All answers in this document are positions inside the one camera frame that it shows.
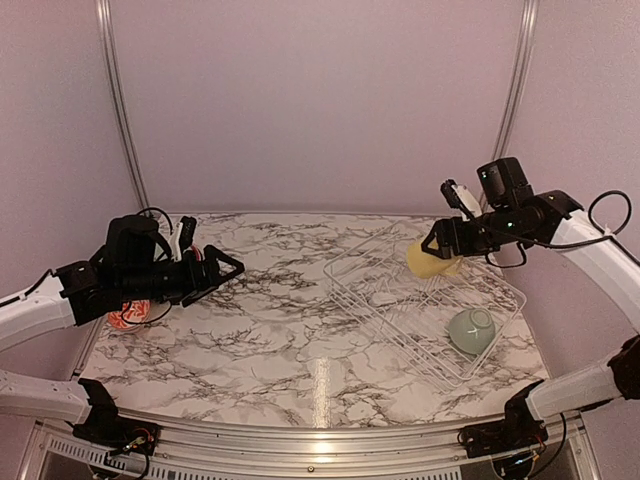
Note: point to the pale green bowl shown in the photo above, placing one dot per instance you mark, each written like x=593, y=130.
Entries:
x=472, y=330

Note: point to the white red patterned bowl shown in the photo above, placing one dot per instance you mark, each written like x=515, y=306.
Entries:
x=132, y=316

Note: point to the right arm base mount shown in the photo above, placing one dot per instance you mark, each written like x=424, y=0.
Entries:
x=516, y=430

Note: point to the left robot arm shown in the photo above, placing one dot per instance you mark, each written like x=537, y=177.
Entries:
x=136, y=263

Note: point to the red teal floral plate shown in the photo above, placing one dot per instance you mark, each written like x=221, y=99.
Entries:
x=199, y=254

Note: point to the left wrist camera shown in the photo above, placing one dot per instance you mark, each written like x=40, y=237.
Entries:
x=182, y=237

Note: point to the left aluminium frame post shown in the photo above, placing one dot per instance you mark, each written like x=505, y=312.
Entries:
x=116, y=88

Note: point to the yellow mug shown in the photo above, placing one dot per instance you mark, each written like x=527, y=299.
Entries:
x=425, y=266

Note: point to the left side aluminium rail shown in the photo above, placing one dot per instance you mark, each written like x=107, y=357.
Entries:
x=87, y=349

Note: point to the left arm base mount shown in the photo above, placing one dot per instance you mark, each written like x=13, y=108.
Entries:
x=106, y=427

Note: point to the right aluminium frame post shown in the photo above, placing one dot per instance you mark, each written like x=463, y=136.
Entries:
x=518, y=77

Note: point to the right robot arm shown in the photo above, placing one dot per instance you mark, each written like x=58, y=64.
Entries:
x=555, y=221

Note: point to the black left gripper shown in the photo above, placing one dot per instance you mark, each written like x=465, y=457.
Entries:
x=203, y=285

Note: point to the aluminium frame post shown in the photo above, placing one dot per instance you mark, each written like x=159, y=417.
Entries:
x=518, y=77
x=116, y=88

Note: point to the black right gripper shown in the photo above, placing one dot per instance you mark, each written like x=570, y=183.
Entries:
x=458, y=242

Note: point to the front aluminium table rail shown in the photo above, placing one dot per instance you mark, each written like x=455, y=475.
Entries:
x=192, y=449

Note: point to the white wire dish rack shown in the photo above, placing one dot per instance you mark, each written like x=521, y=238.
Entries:
x=372, y=283

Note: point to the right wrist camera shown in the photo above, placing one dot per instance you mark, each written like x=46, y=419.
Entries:
x=459, y=197

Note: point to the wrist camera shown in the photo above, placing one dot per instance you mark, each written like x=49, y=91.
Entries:
x=182, y=237
x=459, y=197

